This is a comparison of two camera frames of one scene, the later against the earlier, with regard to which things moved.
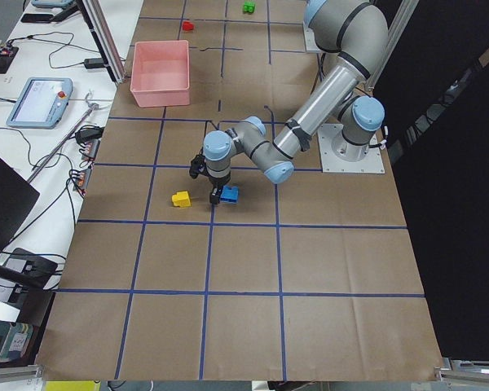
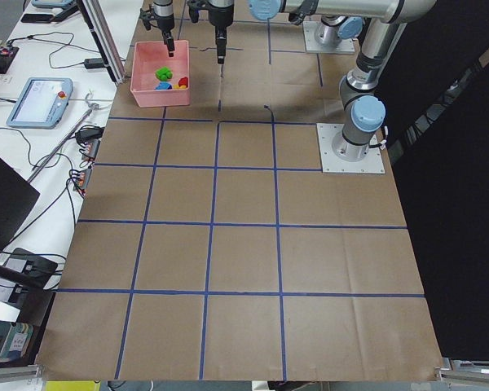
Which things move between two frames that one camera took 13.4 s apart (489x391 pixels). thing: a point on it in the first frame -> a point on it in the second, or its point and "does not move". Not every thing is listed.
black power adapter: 94,63 does not move
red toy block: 187,26 -> 183,81
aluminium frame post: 94,18 does not move
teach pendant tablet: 41,103 does not move
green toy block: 248,6 -> 164,73
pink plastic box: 160,73 does not move
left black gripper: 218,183 -> 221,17
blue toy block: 230,195 -> 163,86
